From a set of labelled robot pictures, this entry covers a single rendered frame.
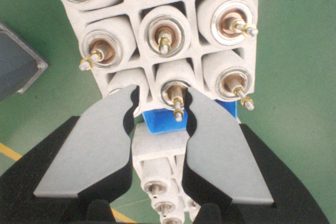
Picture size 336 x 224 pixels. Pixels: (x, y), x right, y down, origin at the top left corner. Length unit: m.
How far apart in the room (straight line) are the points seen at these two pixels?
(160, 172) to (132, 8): 0.45
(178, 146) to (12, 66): 0.54
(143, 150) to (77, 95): 0.33
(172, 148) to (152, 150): 0.07
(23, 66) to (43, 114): 0.26
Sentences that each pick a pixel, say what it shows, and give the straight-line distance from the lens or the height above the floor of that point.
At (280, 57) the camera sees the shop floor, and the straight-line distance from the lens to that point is 0.71.
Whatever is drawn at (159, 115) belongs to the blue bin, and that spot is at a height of 0.03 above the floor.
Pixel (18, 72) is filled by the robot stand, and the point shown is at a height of 0.11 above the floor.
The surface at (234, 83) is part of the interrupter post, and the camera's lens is 0.36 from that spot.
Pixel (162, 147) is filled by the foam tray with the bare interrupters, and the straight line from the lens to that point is 0.59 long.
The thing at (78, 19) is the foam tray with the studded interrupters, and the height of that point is 0.18.
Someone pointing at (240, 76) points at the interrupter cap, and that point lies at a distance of 0.37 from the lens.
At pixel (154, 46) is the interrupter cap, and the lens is 0.33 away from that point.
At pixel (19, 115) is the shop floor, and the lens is 0.94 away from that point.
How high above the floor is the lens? 0.57
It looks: 60 degrees down
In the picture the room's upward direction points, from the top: 180 degrees clockwise
